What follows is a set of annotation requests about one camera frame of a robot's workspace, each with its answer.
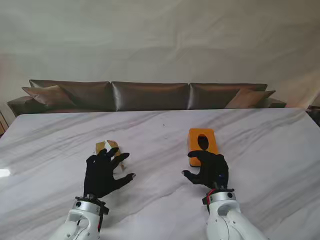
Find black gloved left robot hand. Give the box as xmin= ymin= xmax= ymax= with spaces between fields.
xmin=83 ymin=147 xmax=137 ymax=198

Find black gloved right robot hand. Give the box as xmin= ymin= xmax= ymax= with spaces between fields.
xmin=181 ymin=149 xmax=230 ymax=190

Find gold tissue pack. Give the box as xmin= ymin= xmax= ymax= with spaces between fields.
xmin=93 ymin=139 xmax=128 ymax=175

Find orange tissue box cover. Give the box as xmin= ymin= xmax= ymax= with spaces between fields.
xmin=187 ymin=127 xmax=220 ymax=168

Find brown sofa back cushion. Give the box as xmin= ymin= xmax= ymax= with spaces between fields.
xmin=29 ymin=79 xmax=113 ymax=111
xmin=189 ymin=82 xmax=268 ymax=110
xmin=111 ymin=81 xmax=190 ymax=112

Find brown throw pillow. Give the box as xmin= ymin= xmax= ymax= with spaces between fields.
xmin=224 ymin=88 xmax=277 ymax=109
xmin=21 ymin=85 xmax=76 ymax=108

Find brown leather sofa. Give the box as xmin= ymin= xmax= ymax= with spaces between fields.
xmin=6 ymin=79 xmax=288 ymax=118

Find wooden slatted furniture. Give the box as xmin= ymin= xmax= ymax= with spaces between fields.
xmin=0 ymin=109 xmax=7 ymax=137

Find dark side furniture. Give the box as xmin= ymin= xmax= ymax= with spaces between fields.
xmin=306 ymin=104 xmax=320 ymax=127

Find red black right arm cable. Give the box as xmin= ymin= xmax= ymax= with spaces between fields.
xmin=206 ymin=187 xmax=218 ymax=201

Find red black arm cable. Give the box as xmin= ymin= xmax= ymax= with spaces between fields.
xmin=206 ymin=187 xmax=218 ymax=201
xmin=96 ymin=208 xmax=104 ymax=235

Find red black left arm cable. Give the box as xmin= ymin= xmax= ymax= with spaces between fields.
xmin=96 ymin=208 xmax=104 ymax=235

